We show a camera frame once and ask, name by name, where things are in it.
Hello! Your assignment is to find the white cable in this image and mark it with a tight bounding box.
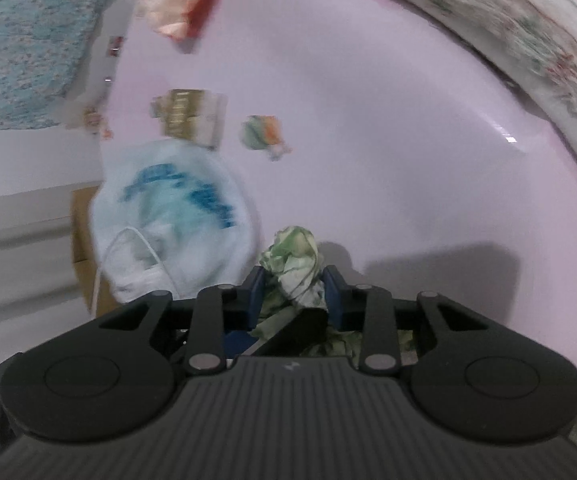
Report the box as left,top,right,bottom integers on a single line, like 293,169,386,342
90,224,182,319

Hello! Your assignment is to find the gold tissue pack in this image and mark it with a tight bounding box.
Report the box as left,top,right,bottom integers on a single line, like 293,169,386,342
151,89,226,151

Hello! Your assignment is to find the teal floral curtain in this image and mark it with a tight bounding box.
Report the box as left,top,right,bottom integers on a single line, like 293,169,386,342
0,0,108,130

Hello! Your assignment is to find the white plastic shopping bag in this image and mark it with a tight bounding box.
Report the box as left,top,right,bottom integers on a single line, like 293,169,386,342
89,139,258,304

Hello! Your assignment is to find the green floral scrunchie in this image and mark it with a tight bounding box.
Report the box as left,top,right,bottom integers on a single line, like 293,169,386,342
245,224,414,366

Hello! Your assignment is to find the brown cardboard box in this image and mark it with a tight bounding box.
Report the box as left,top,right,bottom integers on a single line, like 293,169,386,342
70,185,118,318

